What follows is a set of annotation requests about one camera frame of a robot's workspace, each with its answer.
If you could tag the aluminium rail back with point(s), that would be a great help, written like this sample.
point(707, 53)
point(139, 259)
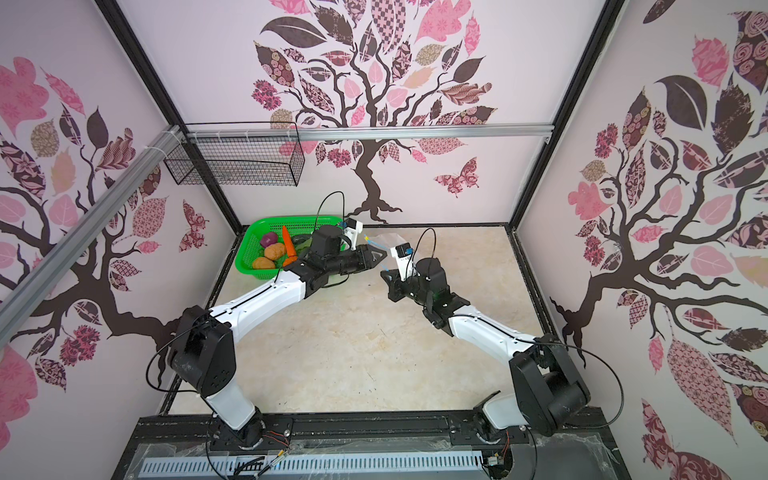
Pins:
point(375, 133)

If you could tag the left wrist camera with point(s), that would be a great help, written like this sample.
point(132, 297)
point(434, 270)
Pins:
point(351, 230)

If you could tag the orange carrot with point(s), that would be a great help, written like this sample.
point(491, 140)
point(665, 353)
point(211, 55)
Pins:
point(291, 250)

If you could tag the green plastic basket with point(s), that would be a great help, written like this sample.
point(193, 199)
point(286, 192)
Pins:
point(250, 248)

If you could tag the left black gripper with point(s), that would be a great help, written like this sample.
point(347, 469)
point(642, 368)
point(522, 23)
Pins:
point(365, 256)

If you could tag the white slotted cable duct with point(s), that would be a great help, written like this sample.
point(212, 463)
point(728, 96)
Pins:
point(306, 466)

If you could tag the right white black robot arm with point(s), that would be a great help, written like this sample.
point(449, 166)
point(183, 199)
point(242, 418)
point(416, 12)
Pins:
point(547, 389)

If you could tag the black wire wall basket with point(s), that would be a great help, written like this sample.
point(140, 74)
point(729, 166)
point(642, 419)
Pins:
point(260, 153)

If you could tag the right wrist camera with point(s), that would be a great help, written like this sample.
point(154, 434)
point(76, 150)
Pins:
point(403, 256)

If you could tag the brown potato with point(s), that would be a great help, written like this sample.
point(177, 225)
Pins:
point(263, 263)
point(275, 252)

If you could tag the aluminium rail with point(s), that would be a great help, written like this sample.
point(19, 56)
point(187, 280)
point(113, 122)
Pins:
point(18, 307)
point(375, 133)

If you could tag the aluminium rail left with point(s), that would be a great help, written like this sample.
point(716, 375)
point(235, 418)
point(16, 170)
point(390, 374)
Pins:
point(18, 307)

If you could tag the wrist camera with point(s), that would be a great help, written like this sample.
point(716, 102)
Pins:
point(403, 256)
point(351, 230)

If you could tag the dark green cucumber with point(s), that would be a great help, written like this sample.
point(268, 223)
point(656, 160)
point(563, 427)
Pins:
point(300, 238)

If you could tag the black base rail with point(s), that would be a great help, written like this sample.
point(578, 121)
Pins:
point(580, 452)

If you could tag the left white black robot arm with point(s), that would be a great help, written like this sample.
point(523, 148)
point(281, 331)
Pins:
point(203, 352)

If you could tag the clear zip top bag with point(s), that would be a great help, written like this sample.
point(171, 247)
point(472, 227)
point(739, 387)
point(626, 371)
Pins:
point(385, 241)

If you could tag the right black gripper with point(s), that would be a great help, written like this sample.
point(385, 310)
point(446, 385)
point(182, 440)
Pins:
point(395, 282)

